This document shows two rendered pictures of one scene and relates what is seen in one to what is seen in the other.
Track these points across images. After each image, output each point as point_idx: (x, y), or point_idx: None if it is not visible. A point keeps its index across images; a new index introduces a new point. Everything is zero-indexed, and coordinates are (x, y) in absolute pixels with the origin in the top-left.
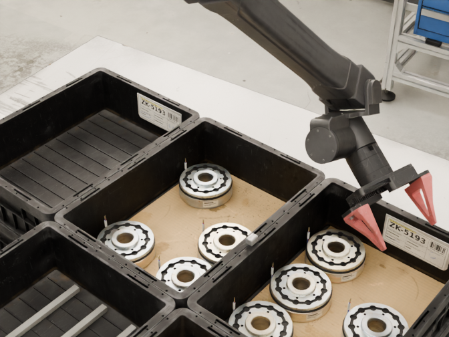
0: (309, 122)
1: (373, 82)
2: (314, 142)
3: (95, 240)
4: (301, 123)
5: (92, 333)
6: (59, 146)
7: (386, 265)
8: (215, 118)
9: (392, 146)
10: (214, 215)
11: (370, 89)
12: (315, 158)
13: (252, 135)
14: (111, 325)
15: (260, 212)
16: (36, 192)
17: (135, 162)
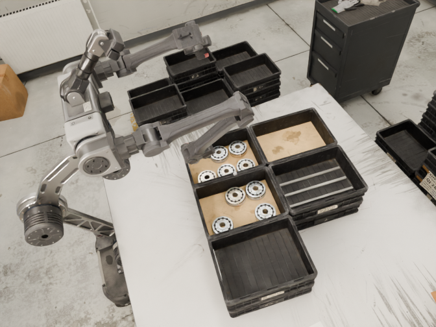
0: (136, 283)
1: (185, 144)
2: (212, 149)
3: (279, 196)
4: (139, 284)
5: (289, 191)
6: (263, 289)
7: (195, 172)
8: (169, 314)
9: (123, 247)
10: (228, 215)
11: (187, 144)
12: (214, 150)
13: (165, 289)
14: (283, 191)
15: (213, 209)
16: (283, 263)
17: (248, 225)
